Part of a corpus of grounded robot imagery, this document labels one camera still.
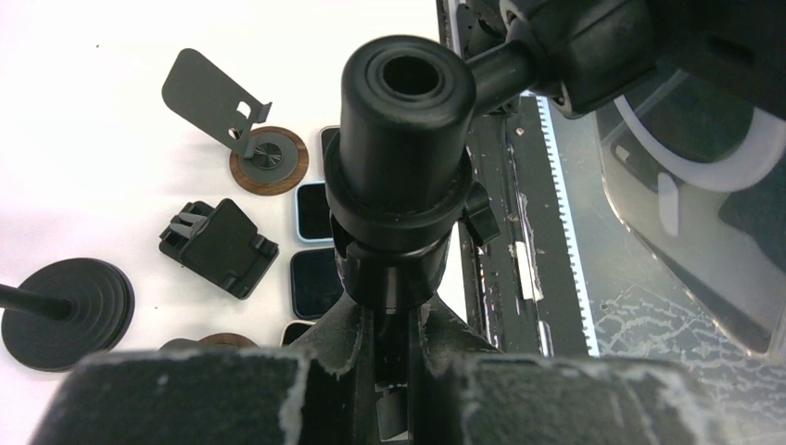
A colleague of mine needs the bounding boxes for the small black folding stand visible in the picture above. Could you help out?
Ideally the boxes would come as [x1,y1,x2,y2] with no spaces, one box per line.
[158,198,279,300]

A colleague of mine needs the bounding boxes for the wood-base phone stand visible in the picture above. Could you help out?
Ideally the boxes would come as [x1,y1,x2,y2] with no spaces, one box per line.
[159,333,258,350]

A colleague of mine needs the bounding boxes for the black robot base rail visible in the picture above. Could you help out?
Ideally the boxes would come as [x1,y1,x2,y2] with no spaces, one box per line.
[451,92,589,356]

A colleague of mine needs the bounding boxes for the black small phone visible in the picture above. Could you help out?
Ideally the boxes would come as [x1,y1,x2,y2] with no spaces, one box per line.
[290,248,344,320]

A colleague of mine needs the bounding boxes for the black round-base phone stand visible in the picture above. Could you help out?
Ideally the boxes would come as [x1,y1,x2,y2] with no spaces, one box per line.
[1,258,135,372]

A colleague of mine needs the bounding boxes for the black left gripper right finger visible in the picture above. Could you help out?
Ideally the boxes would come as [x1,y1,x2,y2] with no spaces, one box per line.
[417,298,727,444]

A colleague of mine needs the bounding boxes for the light blue case phone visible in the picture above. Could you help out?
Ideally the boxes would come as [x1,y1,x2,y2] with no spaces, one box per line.
[295,181,333,243]

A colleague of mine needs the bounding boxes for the cream case smartphone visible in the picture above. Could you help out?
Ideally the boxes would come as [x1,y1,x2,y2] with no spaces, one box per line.
[280,320,315,347]

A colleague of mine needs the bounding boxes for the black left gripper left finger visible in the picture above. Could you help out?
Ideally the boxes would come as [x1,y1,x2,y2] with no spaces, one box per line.
[32,297,375,444]

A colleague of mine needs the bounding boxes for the white cable duct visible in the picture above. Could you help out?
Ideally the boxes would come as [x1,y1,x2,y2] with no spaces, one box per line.
[537,96,600,357]

